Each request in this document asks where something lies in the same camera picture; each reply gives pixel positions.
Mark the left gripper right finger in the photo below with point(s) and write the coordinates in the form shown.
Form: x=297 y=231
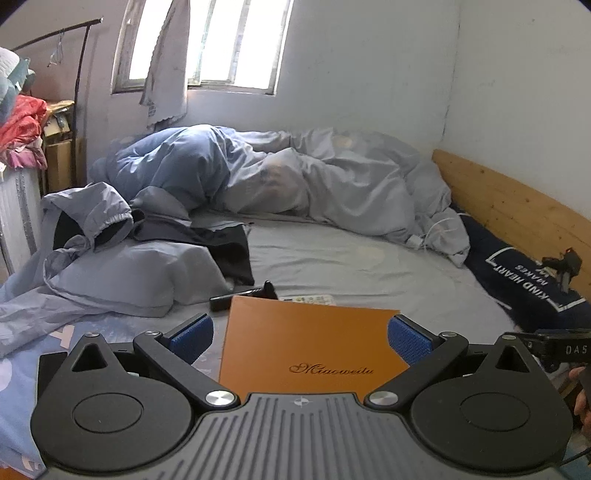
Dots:
x=428 y=356

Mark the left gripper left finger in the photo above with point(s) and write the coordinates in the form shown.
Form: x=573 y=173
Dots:
x=170 y=355

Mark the person's right hand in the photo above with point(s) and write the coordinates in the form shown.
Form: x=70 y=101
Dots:
x=581 y=408

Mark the light blue bed sheet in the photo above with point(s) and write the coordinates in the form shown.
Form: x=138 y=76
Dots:
x=300 y=259

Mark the white remote control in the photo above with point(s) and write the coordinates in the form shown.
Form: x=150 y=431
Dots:
x=326 y=300

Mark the black garment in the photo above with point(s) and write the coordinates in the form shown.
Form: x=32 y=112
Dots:
x=228 y=246

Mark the wooden headboard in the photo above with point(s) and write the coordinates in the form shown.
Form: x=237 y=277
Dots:
x=527 y=219

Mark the grey jacket with hood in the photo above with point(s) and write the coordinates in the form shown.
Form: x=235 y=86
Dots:
x=100 y=215

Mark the grey blue duvet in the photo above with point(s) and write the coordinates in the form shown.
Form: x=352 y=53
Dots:
x=365 y=182

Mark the white radiator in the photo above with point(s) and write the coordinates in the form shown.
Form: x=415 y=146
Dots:
x=20 y=218

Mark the brown cardboard boxes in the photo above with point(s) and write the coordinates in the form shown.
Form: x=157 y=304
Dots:
x=64 y=149

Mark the red clothes pile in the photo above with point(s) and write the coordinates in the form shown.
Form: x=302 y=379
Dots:
x=21 y=143

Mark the grey hanging curtain cloth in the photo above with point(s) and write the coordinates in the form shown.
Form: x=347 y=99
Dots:
x=164 y=93

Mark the window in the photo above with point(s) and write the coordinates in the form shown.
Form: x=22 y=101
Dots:
x=232 y=45

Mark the white grey pillows stack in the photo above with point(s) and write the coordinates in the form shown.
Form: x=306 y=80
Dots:
x=15 y=75

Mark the black shaving brush handle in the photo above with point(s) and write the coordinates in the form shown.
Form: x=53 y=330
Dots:
x=223 y=302

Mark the white charger with cable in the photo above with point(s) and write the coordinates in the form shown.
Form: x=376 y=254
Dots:
x=435 y=235

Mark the black clothes rail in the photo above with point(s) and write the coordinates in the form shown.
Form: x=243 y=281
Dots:
x=86 y=26

